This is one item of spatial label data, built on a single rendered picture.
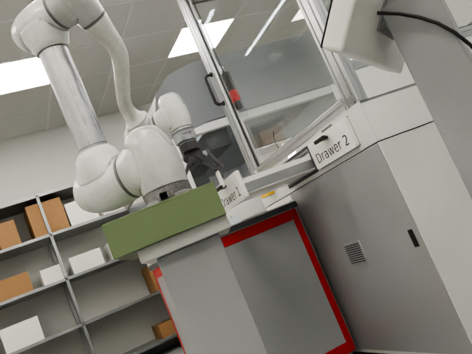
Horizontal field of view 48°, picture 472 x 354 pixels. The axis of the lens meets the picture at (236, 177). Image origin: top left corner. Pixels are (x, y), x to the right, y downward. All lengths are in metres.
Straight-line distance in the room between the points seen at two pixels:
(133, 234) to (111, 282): 4.61
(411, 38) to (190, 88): 2.01
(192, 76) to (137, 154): 1.52
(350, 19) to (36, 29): 1.15
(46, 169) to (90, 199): 4.56
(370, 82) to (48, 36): 1.08
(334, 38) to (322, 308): 1.42
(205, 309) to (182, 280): 0.11
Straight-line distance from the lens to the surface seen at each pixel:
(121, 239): 1.55
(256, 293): 2.20
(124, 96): 2.07
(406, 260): 1.89
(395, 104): 1.87
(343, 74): 1.83
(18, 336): 5.59
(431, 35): 1.26
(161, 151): 1.67
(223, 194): 2.16
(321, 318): 2.31
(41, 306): 6.07
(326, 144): 1.98
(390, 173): 1.78
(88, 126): 1.84
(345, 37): 1.12
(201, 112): 3.07
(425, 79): 1.25
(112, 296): 6.14
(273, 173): 2.05
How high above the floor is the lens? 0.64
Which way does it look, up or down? 8 degrees up
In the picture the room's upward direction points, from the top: 23 degrees counter-clockwise
